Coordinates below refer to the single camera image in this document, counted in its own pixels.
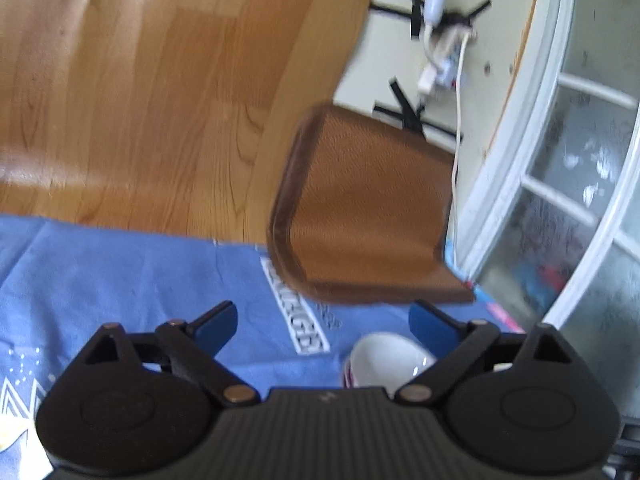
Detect large floral white bowl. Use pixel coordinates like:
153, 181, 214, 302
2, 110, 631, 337
342, 332, 438, 390

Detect white glass-pane door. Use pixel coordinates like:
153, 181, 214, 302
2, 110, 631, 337
450, 0, 640, 341

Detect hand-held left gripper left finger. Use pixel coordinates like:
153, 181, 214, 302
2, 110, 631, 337
75, 300, 259, 407

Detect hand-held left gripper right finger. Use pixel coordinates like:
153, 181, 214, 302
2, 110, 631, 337
394, 300, 583, 406

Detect black tape strips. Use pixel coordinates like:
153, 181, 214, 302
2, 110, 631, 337
372, 77, 465, 142
367, 0, 491, 41

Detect blue printed cloth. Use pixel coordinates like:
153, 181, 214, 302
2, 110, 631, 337
0, 214, 531, 480

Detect white lamp cable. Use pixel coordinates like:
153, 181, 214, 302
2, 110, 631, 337
449, 30, 473, 271

